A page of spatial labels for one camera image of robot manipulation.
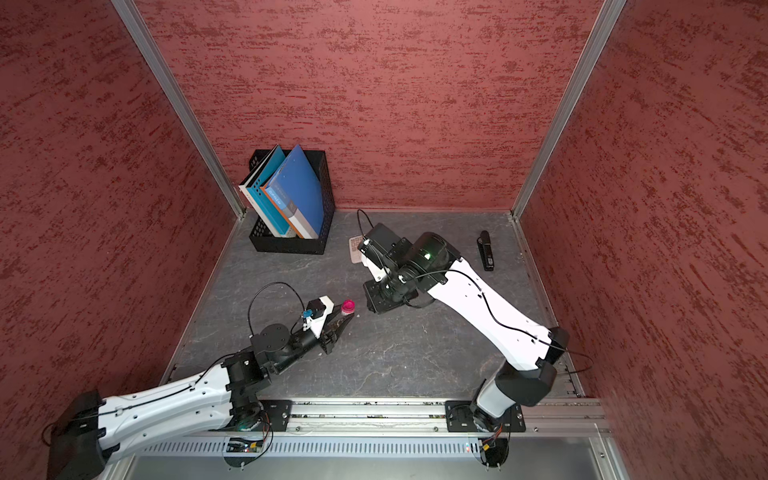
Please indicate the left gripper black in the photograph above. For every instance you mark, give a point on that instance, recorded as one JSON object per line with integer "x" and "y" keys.
{"x": 331, "y": 335}

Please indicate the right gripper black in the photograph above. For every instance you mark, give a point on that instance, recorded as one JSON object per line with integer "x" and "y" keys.
{"x": 381, "y": 301}

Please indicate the pink paint jar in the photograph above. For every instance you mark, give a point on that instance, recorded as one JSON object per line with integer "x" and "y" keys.
{"x": 348, "y": 307}

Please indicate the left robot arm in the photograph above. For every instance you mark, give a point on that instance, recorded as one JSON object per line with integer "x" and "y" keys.
{"x": 94, "y": 430}

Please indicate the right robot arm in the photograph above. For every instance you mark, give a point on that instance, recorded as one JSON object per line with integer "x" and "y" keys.
{"x": 402, "y": 270}

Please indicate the pink calculator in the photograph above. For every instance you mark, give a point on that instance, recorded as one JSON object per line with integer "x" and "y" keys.
{"x": 354, "y": 249}

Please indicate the black mesh file holder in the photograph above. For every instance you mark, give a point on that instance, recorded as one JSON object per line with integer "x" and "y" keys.
{"x": 264, "y": 241}

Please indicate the orange spine book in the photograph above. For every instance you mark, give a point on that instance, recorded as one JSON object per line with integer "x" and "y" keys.
{"x": 275, "y": 219}

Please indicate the black stapler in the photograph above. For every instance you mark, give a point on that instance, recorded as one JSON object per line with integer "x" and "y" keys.
{"x": 485, "y": 251}

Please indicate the blue book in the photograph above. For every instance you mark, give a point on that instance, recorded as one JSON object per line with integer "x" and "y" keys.
{"x": 296, "y": 190}

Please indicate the teal book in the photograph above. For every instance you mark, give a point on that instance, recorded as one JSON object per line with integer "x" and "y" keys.
{"x": 253, "y": 188}

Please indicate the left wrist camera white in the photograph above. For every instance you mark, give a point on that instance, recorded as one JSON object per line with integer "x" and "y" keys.
{"x": 315, "y": 315}

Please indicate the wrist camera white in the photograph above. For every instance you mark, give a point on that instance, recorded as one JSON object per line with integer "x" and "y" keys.
{"x": 378, "y": 273}
{"x": 315, "y": 315}

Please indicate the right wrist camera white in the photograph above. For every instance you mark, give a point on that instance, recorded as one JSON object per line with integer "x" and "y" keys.
{"x": 378, "y": 273}

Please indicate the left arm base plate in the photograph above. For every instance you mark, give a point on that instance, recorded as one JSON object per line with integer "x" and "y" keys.
{"x": 272, "y": 415}

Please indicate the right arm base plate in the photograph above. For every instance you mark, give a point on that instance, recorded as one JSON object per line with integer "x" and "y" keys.
{"x": 464, "y": 417}

